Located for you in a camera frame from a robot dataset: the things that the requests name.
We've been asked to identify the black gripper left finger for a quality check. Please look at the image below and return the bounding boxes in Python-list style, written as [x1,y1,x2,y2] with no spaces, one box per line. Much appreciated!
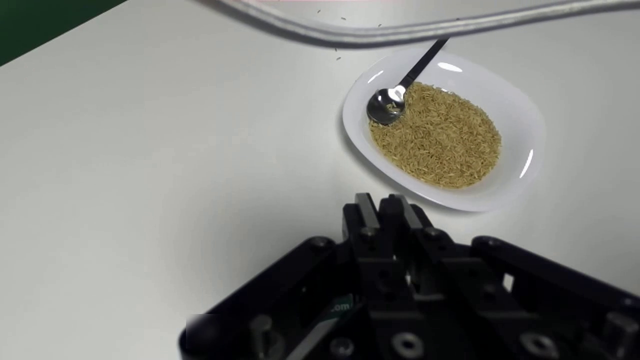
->
[345,191,390,293]

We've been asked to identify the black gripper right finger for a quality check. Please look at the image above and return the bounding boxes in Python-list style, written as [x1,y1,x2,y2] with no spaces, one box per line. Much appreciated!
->
[379,193,466,293]

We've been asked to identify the white oval bowl with grains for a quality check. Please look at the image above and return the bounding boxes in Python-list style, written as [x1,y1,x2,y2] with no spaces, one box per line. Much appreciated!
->
[342,47,544,211]

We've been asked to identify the metal spoon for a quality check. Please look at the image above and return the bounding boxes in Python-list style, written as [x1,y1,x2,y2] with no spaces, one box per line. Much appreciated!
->
[367,38,446,125]

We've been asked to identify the green chair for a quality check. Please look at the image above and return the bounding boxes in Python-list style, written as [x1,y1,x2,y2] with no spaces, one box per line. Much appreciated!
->
[0,0,124,65]

